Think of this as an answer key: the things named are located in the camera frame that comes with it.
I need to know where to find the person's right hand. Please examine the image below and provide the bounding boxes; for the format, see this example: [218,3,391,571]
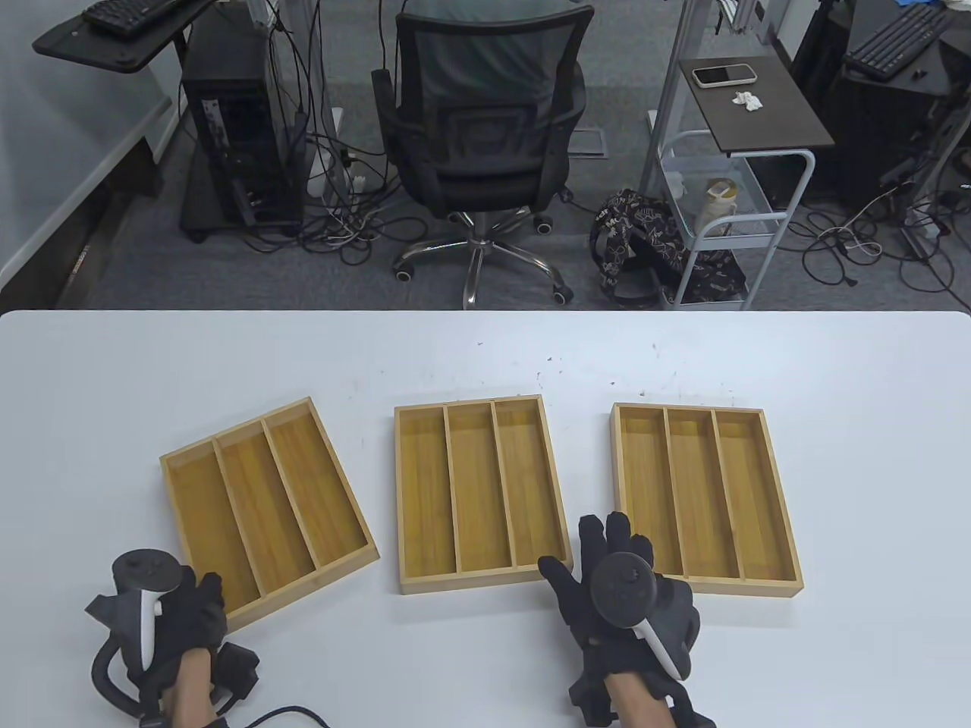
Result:
[537,513,702,685]

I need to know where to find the person's left hand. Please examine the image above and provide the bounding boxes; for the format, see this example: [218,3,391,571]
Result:
[154,569,229,662]

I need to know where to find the person's right forearm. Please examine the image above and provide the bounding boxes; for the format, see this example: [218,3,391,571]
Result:
[605,667,678,728]

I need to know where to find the person's left forearm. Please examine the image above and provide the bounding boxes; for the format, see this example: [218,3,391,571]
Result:
[162,647,221,728]

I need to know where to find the black left glove controller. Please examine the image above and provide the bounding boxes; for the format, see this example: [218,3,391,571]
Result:
[84,548,200,715]

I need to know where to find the black glove controller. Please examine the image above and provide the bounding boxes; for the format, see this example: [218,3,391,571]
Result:
[84,548,200,715]
[589,552,703,682]

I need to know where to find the black right glove controller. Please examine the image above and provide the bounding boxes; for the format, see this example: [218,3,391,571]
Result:
[589,552,703,682]

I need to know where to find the wooden three-compartment tray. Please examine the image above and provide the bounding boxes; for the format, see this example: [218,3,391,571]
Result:
[393,393,574,596]
[159,395,381,632]
[610,402,804,599]

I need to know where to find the black patterned backpack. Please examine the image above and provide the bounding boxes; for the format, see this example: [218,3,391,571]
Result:
[589,189,749,309]

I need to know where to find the beige container with lid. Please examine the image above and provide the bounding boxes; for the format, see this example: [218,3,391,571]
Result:
[705,177,741,226]

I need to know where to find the black mesh office chair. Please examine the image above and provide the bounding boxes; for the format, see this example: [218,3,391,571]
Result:
[369,3,590,311]

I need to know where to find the dark brown side table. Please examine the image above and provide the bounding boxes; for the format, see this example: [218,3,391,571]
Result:
[677,56,837,158]

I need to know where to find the grey long bench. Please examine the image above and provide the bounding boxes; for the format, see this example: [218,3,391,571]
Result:
[0,95,174,290]

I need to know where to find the black computer tower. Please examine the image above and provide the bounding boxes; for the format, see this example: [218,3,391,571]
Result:
[180,74,309,237]

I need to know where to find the white power strip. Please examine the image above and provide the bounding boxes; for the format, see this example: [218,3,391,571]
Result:
[306,106,369,199]

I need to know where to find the white smartphone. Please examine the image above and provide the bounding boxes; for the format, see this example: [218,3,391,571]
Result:
[692,64,759,88]

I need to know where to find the black desk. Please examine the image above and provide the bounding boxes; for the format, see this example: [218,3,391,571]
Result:
[831,0,971,198]

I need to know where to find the black keyboard shelf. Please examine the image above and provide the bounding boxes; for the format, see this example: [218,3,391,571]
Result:
[32,0,219,75]

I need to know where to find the black keyboard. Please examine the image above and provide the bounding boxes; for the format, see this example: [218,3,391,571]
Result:
[81,0,201,39]
[843,5,954,82]

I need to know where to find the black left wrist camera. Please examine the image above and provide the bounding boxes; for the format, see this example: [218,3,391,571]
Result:
[206,640,262,704]

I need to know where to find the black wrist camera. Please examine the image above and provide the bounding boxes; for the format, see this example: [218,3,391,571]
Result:
[568,666,718,728]
[206,640,262,704]

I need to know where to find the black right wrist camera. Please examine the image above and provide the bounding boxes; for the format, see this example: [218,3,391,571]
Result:
[568,666,718,728]

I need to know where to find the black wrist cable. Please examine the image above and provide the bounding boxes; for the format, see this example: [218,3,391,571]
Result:
[226,705,328,728]

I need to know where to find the white wire cart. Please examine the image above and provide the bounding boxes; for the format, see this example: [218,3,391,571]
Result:
[657,128,818,311]

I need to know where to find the tangle of black floor cables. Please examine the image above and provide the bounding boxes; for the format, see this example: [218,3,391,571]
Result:
[228,114,433,266]
[789,148,971,297]

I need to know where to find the silver aluminium frame post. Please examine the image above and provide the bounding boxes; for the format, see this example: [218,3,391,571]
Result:
[639,0,706,199]

